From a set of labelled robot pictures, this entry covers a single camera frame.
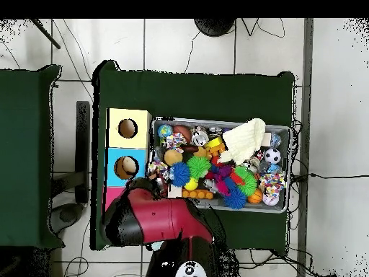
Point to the green spiky rubber ball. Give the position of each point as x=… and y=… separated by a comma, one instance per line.
x=199, y=166

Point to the black and white soccer ball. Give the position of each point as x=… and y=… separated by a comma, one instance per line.
x=272, y=155

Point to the blue spiky rubber ball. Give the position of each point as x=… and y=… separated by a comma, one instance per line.
x=180, y=174

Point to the tan round toy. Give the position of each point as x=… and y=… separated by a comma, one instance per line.
x=128, y=166

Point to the green fuzzy caterpillar toy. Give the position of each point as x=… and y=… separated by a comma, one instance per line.
x=248, y=181

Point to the brown toy football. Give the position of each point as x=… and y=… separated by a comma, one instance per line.
x=183, y=131

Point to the shallow mesh bin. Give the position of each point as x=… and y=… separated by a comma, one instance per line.
x=184, y=122

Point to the black rod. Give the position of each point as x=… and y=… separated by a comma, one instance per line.
x=46, y=34

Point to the grey rounded base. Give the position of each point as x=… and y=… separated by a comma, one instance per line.
x=67, y=216

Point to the globe print ball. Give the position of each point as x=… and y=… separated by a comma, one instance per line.
x=165, y=131

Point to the black round base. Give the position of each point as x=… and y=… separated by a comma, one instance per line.
x=214, y=27

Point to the cream yellow cloth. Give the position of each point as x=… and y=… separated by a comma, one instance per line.
x=245, y=138

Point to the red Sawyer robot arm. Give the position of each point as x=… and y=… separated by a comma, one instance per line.
x=161, y=219

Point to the wooden box with three holes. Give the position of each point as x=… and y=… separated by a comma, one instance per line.
x=126, y=144

